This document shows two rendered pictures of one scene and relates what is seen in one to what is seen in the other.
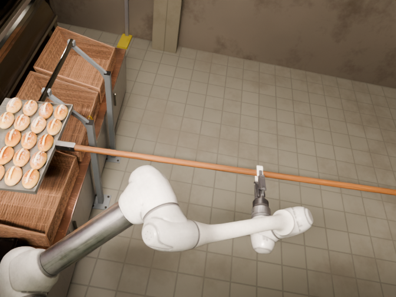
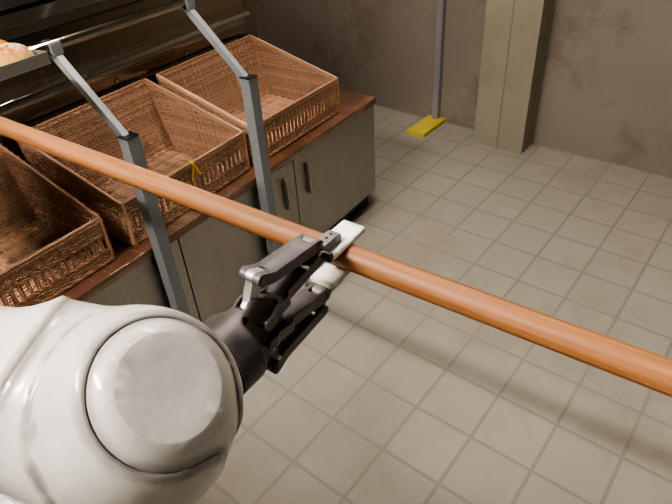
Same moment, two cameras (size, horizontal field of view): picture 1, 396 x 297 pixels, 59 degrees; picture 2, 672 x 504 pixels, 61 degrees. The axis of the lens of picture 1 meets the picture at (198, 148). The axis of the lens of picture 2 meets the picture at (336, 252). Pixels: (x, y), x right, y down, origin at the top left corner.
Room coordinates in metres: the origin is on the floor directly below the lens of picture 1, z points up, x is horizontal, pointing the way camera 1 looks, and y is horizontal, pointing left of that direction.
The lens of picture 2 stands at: (0.71, -0.68, 1.58)
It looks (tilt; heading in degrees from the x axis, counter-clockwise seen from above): 37 degrees down; 43
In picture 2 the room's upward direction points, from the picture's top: 4 degrees counter-clockwise
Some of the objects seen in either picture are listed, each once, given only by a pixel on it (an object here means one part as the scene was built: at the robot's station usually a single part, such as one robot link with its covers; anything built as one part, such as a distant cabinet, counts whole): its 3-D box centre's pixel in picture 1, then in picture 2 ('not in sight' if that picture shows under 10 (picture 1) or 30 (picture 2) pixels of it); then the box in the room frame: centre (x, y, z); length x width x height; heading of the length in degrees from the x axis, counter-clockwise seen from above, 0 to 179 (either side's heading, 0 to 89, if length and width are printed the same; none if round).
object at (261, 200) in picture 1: (260, 200); (244, 338); (0.93, -0.34, 1.20); 0.09 x 0.07 x 0.08; 6
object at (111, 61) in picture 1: (78, 63); (253, 93); (2.15, 1.09, 0.72); 0.56 x 0.49 x 0.28; 6
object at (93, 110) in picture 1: (55, 115); (140, 153); (1.57, 1.02, 0.72); 0.56 x 0.49 x 0.28; 8
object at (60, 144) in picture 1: (65, 145); not in sight; (0.99, 0.63, 1.19); 0.09 x 0.04 x 0.03; 96
